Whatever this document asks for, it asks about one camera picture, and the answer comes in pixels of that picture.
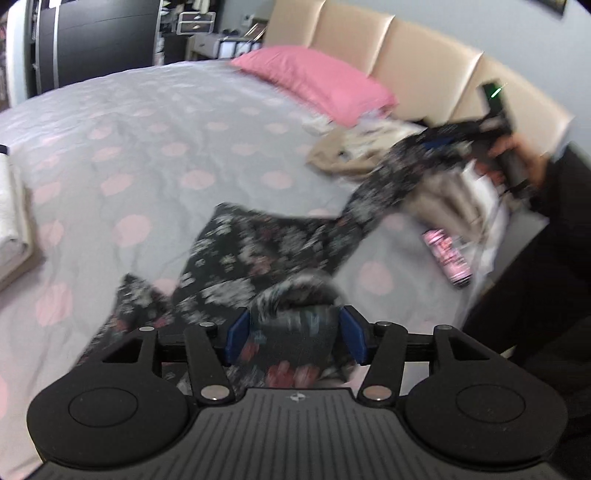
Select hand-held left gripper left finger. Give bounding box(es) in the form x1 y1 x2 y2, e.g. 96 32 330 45
78 310 253 403

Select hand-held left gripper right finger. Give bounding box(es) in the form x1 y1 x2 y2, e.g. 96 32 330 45
339 305 505 403

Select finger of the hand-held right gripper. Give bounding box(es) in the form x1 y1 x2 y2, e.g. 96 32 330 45
418 121 481 155

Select dark floral pants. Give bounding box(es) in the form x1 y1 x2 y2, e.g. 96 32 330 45
81 124 467 389

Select person's right forearm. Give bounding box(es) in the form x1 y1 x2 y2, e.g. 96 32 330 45
531 147 591 224

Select person's right hand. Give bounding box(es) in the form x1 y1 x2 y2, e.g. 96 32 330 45
475 137 552 190

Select crumpled white garment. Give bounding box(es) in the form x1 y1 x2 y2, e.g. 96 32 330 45
406 159 509 287

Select beige padded headboard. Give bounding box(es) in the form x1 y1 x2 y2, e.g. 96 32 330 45
261 0 578 185

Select crumpled beige ribbed garment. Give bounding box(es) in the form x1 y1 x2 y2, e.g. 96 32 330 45
307 117 416 181

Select pink printed can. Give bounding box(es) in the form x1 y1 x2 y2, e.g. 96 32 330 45
422 228 474 289

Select pink pillow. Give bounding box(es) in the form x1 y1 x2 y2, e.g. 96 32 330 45
230 45 399 127

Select person's dark clothed body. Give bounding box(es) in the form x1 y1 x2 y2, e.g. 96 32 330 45
462 212 591 402

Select grey pink-dotted bedspread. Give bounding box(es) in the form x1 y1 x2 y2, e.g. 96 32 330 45
0 60 509 480

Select folded beige garment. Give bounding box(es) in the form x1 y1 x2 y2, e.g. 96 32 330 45
0 237 47 291

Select white bedside cabinet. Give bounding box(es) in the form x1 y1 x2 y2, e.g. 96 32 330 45
187 33 265 62

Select folded white garment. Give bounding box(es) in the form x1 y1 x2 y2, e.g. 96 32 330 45
0 148 33 252

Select black wardrobe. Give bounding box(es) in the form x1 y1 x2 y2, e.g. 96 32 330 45
28 0 164 100

